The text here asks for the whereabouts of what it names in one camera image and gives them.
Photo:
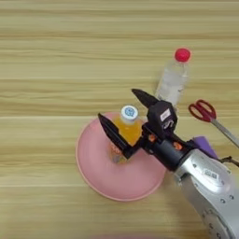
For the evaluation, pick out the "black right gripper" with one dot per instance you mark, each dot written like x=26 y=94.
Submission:
x=168 y=152

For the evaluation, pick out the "orange juice bottle white cap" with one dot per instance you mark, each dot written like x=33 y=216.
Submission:
x=129 y=130

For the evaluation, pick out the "clear bottle red cap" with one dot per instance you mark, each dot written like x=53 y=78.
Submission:
x=172 y=81

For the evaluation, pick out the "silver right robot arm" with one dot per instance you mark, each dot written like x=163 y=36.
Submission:
x=211 y=193

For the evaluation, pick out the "black box white label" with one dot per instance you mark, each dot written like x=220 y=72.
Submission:
x=161 y=118

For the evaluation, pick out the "pink round plate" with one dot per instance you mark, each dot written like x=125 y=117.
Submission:
x=102 y=174

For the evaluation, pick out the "purple object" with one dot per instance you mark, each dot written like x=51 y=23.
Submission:
x=206 y=146

